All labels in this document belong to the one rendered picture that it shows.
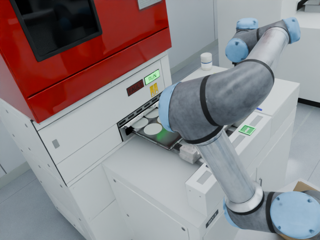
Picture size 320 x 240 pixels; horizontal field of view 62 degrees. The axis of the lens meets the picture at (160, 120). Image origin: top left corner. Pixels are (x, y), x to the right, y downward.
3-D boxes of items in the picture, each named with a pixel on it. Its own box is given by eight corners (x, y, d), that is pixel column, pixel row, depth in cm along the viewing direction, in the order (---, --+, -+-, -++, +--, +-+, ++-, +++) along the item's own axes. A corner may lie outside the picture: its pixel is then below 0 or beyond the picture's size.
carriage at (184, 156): (179, 157, 129) (178, 153, 128) (220, 118, 149) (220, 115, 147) (193, 164, 125) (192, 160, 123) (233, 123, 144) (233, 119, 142)
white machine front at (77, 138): (65, 185, 131) (29, 120, 108) (172, 104, 175) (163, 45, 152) (68, 188, 129) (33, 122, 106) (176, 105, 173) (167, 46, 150)
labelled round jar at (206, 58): (199, 69, 177) (198, 55, 172) (205, 65, 181) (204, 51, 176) (208, 71, 173) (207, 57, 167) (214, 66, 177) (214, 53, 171)
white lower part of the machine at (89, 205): (59, 215, 220) (12, 139, 173) (131, 155, 264) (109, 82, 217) (112, 270, 176) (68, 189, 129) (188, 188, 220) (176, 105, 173)
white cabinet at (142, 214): (134, 246, 187) (100, 164, 140) (211, 163, 239) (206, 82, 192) (211, 315, 148) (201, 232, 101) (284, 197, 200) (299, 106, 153)
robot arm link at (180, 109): (281, 243, 77) (198, 94, 53) (232, 235, 87) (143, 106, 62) (286, 206, 84) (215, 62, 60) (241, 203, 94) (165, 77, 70)
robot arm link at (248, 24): (232, 24, 93) (239, 16, 98) (232, 54, 99) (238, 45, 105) (255, 24, 89) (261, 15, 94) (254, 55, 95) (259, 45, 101)
